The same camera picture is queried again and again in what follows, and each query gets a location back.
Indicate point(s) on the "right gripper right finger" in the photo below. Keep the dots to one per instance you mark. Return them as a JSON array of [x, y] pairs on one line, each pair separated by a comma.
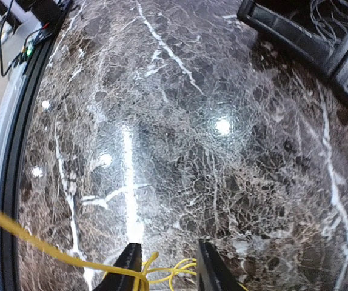
[[211, 272]]

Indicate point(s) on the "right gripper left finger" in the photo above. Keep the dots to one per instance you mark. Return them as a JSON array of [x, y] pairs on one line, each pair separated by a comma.
[[125, 272]]

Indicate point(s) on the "black three-compartment bin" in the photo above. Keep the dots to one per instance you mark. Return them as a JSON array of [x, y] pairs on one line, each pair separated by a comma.
[[315, 31]]

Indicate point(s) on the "black front rail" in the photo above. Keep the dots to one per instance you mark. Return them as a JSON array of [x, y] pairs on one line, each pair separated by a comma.
[[13, 158]]

